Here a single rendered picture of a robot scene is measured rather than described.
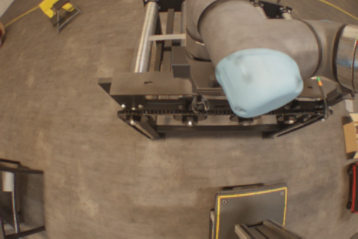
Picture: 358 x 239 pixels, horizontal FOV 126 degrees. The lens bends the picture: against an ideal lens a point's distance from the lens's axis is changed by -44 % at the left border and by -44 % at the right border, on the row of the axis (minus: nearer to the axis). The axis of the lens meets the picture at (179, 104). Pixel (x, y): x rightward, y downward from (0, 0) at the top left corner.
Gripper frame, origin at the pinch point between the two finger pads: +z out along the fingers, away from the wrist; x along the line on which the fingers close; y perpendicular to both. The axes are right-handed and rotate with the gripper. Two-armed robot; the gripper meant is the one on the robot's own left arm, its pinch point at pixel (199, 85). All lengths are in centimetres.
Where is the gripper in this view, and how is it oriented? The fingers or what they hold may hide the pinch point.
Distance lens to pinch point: 43.3
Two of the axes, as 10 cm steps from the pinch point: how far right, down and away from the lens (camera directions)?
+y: 0.2, -9.4, 3.5
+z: 0.4, 3.5, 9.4
